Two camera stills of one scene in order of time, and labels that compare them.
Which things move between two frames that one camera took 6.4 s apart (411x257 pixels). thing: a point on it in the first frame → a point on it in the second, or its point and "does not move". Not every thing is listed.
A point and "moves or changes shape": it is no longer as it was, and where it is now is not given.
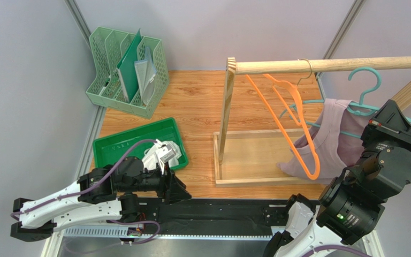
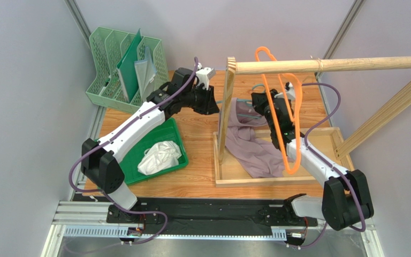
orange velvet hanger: x=302 y=122 moves or changes shape
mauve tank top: x=333 y=146 → x=250 y=146
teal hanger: x=356 y=108 → x=247 y=100
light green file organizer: x=132 y=73 does not move
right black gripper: x=395 y=129 → x=263 y=103
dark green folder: x=128 y=68 does not move
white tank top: x=151 y=161 does not move
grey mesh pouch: x=146 y=70 does not move
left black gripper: x=168 y=179 → x=210 y=105
